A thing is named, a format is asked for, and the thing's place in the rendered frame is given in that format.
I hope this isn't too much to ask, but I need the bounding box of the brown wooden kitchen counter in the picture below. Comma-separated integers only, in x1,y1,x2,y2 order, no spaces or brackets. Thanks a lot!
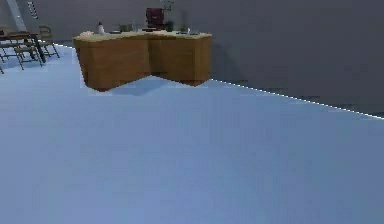
72,30,214,93

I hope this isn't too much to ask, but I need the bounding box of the dark red coffee machine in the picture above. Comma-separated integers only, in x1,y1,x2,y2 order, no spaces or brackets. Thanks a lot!
145,7,166,31

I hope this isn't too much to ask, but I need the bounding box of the wooden slatted chair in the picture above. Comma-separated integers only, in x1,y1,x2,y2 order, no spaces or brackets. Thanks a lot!
37,25,61,60
13,39,44,71

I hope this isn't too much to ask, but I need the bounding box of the dark wooden dining table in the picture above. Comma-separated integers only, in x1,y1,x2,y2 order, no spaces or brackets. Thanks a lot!
0,31,47,64

